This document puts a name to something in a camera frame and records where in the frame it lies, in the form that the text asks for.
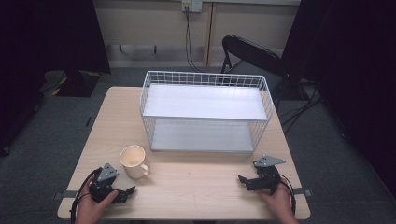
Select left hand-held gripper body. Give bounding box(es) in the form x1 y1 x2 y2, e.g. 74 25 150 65
89 162 120 203

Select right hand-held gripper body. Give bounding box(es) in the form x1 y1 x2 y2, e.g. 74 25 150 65
252 154 287 196

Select person's left hand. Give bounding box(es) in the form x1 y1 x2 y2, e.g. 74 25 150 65
75 175 120 224

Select person's right hand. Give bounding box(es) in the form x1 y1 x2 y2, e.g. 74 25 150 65
257 182 299 224

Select cream ceramic cup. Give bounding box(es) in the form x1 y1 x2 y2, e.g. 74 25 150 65
119 144 151 180

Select dark stand base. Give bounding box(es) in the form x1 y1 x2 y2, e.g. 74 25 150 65
39 69 101 98

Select black folding chair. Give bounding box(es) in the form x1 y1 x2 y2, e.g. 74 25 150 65
220 35 290 94

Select black curtain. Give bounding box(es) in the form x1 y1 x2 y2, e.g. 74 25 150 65
0 0 112 157
280 0 396 198

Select left hand-held gripper black cable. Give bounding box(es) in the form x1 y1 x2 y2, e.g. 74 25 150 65
70 167 103 224

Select hand-held gripper black cable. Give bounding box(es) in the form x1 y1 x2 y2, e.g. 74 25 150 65
279 174 297 217
70 167 103 224

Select right hand-held gripper black cable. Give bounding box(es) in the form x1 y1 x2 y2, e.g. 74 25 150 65
279 174 297 217

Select grey table edge strap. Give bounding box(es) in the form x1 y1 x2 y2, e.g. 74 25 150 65
291 187 313 198
51 189 78 201

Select black floor cables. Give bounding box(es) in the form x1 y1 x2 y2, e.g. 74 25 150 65
276 79 323 135

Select white wire shelf rack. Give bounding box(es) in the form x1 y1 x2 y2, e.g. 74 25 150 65
138 70 276 154

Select black wall socket cable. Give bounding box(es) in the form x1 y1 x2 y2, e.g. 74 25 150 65
184 7 204 74

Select white wall socket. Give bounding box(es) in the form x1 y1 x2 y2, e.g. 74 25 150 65
181 0 204 14

